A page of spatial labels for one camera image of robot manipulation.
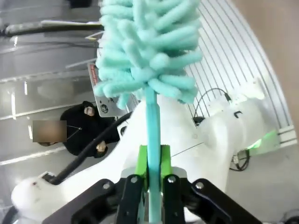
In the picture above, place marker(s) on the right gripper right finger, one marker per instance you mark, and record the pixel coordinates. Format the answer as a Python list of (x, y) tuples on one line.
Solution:
[(174, 198)]

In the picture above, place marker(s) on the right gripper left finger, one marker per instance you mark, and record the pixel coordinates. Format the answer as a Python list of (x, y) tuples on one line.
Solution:
[(130, 198)]

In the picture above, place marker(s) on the teal microfibre duster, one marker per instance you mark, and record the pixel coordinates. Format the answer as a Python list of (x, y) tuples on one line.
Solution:
[(149, 35)]

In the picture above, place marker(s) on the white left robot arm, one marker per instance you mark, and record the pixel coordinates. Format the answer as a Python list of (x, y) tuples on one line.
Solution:
[(210, 140)]

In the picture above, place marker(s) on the hoodie person's right hand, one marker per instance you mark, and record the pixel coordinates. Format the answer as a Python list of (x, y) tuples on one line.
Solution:
[(102, 146)]

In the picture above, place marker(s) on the hoodie person's left hand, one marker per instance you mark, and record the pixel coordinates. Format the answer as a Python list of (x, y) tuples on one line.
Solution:
[(89, 110)]

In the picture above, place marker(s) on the person in black hoodie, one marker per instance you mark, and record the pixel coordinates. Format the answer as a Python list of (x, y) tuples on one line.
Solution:
[(74, 130)]

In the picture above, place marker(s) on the grey panel with stickers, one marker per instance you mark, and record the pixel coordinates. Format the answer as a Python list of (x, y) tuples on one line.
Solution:
[(102, 102)]

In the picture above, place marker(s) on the slotted aluminium base plate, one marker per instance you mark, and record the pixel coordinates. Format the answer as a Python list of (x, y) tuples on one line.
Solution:
[(233, 46)]

